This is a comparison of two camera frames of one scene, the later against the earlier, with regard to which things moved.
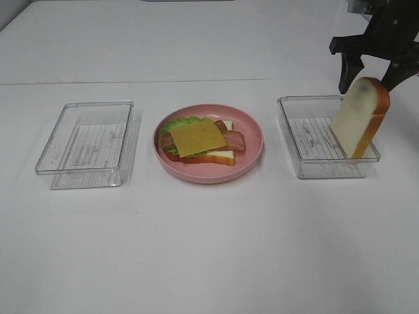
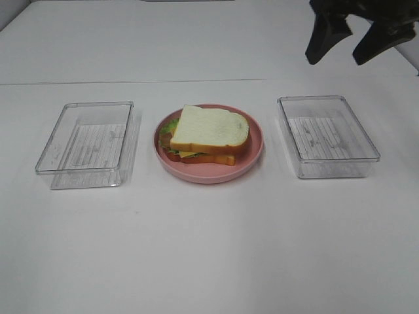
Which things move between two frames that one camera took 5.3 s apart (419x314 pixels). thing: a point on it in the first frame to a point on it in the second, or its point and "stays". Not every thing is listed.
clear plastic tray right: (316, 152) stays
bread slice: (226, 157) stays
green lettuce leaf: (179, 123) stays
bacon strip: (166, 140) stays
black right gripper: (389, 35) to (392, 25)
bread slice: (359, 116) to (209, 131)
